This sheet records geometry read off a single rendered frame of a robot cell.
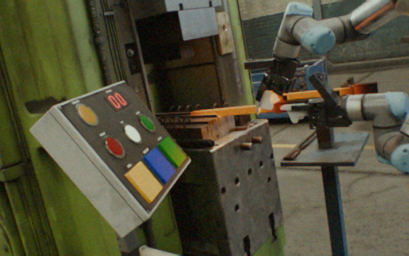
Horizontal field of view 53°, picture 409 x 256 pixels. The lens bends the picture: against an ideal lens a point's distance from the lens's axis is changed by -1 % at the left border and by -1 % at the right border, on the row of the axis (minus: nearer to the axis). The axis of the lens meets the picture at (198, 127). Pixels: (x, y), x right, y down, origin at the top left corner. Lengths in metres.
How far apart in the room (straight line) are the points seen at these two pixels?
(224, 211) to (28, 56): 0.86
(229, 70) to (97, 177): 1.07
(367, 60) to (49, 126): 8.54
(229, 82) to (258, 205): 0.54
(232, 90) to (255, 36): 8.33
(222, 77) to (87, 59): 0.67
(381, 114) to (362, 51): 7.95
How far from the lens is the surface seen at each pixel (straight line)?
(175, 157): 1.02
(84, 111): 0.86
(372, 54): 9.07
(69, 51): 1.26
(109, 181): 0.80
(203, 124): 1.42
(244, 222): 1.51
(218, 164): 1.35
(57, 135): 0.82
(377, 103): 1.19
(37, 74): 1.54
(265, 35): 9.95
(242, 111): 1.39
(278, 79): 1.27
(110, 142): 0.85
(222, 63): 1.73
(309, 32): 1.14
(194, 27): 1.39
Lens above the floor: 1.27
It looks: 12 degrees down
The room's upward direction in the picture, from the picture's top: 11 degrees counter-clockwise
